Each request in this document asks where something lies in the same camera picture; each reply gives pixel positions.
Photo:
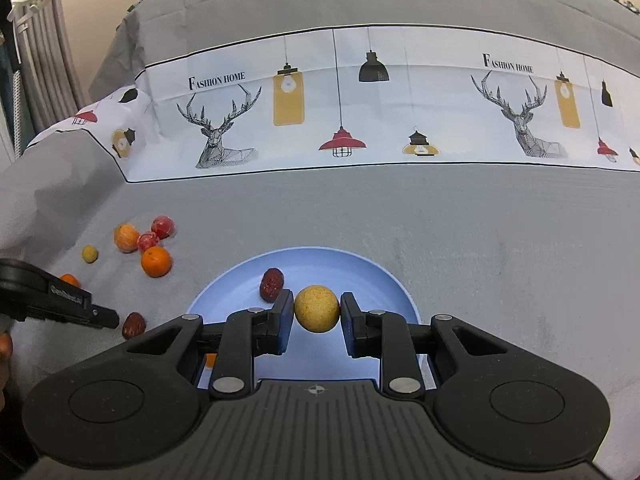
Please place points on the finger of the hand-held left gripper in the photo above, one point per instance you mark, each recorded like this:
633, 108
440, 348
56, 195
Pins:
75, 305

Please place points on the round red fruit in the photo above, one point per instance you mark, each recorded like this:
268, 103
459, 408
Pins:
164, 226
148, 242

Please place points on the round yellow fruit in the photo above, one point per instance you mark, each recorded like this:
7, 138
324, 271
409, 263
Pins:
317, 309

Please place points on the person's left hand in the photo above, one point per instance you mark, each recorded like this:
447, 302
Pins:
4, 355

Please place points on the blue plate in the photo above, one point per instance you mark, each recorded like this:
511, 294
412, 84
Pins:
325, 266

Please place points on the grey curtain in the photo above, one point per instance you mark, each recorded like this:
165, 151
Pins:
50, 75

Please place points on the pale orange mandarin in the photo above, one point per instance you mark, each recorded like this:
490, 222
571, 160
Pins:
125, 237

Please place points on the small yellow fruit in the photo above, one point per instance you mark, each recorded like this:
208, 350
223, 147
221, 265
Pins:
90, 254

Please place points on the red date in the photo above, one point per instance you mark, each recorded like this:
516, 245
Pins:
271, 284
133, 325

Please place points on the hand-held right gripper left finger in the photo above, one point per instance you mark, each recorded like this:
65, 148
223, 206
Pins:
284, 322

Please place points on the small orange mandarin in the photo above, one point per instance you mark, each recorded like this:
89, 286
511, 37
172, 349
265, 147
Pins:
211, 359
70, 279

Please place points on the white plastic hanger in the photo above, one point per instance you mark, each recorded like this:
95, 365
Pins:
35, 2

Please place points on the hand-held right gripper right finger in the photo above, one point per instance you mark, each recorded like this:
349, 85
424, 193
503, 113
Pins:
347, 327

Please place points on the grey printed bed sheet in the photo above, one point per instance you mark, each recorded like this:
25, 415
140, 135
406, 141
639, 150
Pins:
475, 240

